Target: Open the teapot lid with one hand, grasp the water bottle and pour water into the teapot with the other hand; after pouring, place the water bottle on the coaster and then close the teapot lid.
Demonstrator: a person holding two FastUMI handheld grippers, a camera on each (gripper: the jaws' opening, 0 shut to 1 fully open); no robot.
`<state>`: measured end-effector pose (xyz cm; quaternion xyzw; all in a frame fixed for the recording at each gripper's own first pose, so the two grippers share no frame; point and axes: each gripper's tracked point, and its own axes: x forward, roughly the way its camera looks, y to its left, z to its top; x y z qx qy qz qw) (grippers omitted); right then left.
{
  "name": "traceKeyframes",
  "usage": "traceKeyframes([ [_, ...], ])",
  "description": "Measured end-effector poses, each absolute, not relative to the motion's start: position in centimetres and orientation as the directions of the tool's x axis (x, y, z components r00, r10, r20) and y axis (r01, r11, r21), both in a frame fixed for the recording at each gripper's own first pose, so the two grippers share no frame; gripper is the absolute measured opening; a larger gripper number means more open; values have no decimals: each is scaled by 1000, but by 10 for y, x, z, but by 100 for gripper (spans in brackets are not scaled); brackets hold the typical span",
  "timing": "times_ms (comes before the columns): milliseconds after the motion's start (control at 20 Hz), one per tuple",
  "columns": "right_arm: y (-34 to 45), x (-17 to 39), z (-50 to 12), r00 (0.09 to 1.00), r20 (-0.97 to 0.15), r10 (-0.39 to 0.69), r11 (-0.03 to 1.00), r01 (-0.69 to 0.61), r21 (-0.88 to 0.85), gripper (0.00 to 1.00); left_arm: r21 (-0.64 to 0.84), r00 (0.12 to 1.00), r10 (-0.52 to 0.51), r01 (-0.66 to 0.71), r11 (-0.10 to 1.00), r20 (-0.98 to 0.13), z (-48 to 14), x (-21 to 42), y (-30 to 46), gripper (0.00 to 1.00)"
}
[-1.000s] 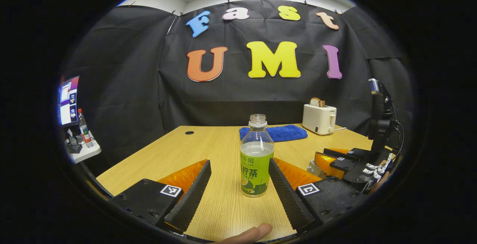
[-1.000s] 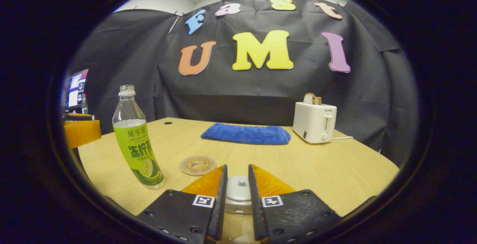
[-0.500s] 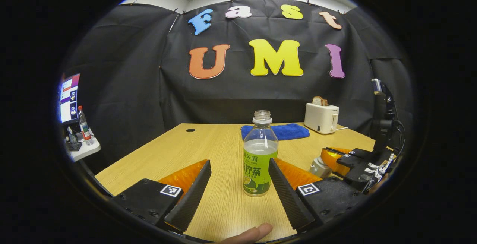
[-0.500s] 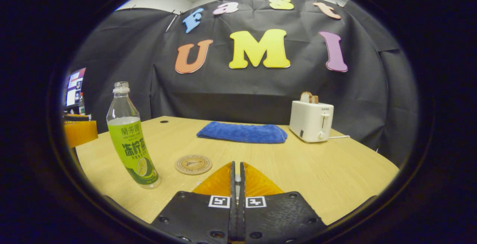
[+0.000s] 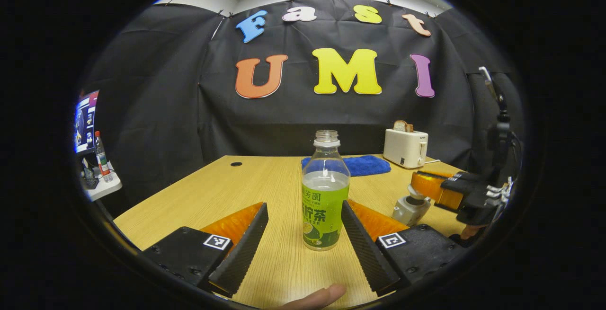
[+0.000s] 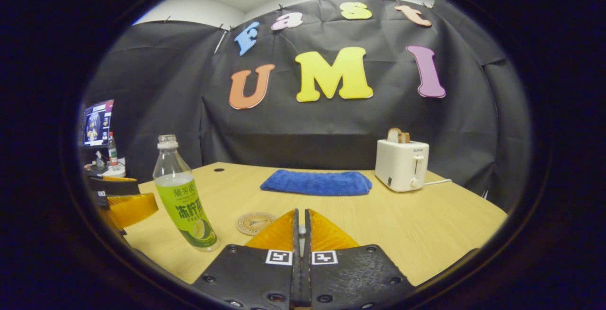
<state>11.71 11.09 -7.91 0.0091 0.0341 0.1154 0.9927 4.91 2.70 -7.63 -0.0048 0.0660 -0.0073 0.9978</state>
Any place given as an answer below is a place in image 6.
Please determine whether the bread slice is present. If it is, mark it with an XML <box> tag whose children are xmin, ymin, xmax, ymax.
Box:
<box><xmin>387</xmin><ymin>127</ymin><xmax>411</xmax><ymax>144</ymax></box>

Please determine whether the white toaster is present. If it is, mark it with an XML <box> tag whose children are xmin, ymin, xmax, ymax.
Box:
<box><xmin>374</xmin><ymin>139</ymin><xmax>430</xmax><ymax>193</ymax></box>

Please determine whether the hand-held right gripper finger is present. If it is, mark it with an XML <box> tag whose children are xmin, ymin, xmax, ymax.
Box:
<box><xmin>192</xmin><ymin>208</ymin><xmax>300</xmax><ymax>310</ymax></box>
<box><xmin>303</xmin><ymin>208</ymin><xmax>417</xmax><ymax>310</ymax></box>

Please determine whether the round cork coaster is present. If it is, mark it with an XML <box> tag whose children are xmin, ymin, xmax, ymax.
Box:
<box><xmin>235</xmin><ymin>212</ymin><xmax>277</xmax><ymax>236</ymax></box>

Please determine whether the green label water bottle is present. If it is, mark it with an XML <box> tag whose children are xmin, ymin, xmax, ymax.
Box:
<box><xmin>152</xmin><ymin>134</ymin><xmax>221</xmax><ymax>253</ymax></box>

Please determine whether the blue folded towel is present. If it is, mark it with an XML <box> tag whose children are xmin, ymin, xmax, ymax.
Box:
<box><xmin>260</xmin><ymin>169</ymin><xmax>373</xmax><ymax>196</ymax></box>

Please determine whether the computer monitor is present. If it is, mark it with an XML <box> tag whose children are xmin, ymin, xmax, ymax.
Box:
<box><xmin>83</xmin><ymin>99</ymin><xmax>115</xmax><ymax>148</ymax></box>

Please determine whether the black backdrop cloth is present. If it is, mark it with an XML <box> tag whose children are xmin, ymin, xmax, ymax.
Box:
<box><xmin>83</xmin><ymin>0</ymin><xmax>533</xmax><ymax>211</ymax></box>

